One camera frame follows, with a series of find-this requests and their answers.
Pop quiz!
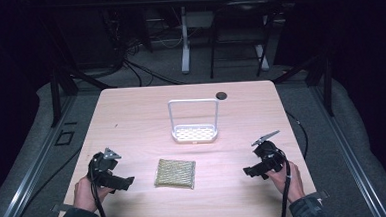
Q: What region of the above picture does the black metal stand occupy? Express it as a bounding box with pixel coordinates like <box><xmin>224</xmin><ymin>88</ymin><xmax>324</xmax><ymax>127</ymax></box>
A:
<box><xmin>270</xmin><ymin>49</ymin><xmax>337</xmax><ymax>120</ymax></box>
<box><xmin>39</xmin><ymin>12</ymin><xmax>120</xmax><ymax>129</ymax></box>

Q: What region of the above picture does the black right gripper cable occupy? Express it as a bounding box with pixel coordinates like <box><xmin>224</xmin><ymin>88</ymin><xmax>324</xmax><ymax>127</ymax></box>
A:
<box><xmin>273</xmin><ymin>151</ymin><xmax>295</xmax><ymax>217</ymax></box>

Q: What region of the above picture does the yellow-green scouring sponge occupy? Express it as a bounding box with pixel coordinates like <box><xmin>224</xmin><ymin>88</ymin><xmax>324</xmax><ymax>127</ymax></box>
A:
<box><xmin>152</xmin><ymin>155</ymin><xmax>198</xmax><ymax>193</ymax></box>

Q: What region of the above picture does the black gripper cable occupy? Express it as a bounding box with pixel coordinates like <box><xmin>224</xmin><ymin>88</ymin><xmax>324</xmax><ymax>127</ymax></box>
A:
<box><xmin>89</xmin><ymin>171</ymin><xmax>110</xmax><ymax>217</ymax></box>
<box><xmin>273</xmin><ymin>151</ymin><xmax>295</xmax><ymax>217</ymax></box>

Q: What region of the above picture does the black chair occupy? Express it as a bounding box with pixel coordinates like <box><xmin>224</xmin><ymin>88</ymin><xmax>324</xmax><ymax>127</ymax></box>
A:
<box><xmin>205</xmin><ymin>0</ymin><xmax>281</xmax><ymax>81</ymax></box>

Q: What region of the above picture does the white sponge rack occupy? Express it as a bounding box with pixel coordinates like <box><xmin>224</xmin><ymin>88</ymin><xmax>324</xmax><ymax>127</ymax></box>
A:
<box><xmin>166</xmin><ymin>96</ymin><xmax>222</xmax><ymax>146</ymax></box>

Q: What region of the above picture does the bundle of floor cables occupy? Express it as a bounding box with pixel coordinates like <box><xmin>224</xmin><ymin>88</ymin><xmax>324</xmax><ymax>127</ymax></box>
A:
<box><xmin>86</xmin><ymin>28</ymin><xmax>191</xmax><ymax>92</ymax></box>

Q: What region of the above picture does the metal floor rail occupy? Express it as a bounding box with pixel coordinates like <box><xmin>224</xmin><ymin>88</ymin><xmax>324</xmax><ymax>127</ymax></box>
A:
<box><xmin>308</xmin><ymin>79</ymin><xmax>386</xmax><ymax>217</ymax></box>
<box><xmin>0</xmin><ymin>94</ymin><xmax>85</xmax><ymax>217</ymax></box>

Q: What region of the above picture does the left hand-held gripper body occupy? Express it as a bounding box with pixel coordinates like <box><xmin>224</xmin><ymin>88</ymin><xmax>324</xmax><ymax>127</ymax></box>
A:
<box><xmin>85</xmin><ymin>146</ymin><xmax>124</xmax><ymax>191</ymax></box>

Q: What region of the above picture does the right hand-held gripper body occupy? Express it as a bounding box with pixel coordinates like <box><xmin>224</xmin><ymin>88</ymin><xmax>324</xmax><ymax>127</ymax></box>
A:
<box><xmin>250</xmin><ymin>129</ymin><xmax>286</xmax><ymax>173</ymax></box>

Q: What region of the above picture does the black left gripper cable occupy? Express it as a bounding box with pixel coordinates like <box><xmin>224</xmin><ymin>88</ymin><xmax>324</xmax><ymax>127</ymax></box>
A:
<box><xmin>89</xmin><ymin>171</ymin><xmax>110</xmax><ymax>217</ymax></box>

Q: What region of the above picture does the person's left hand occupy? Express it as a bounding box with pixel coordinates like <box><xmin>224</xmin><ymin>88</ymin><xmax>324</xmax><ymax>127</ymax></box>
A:
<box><xmin>71</xmin><ymin>174</ymin><xmax>116</xmax><ymax>215</ymax></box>

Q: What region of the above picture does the person's right hand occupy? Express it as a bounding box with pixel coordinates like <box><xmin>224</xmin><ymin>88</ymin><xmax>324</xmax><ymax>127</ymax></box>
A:
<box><xmin>265</xmin><ymin>160</ymin><xmax>306</xmax><ymax>206</ymax></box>

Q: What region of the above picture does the black floor cable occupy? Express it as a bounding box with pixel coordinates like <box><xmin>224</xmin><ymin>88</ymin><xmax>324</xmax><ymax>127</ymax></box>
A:
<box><xmin>284</xmin><ymin>110</ymin><xmax>310</xmax><ymax>162</ymax></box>
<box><xmin>5</xmin><ymin>144</ymin><xmax>89</xmax><ymax>217</ymax></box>

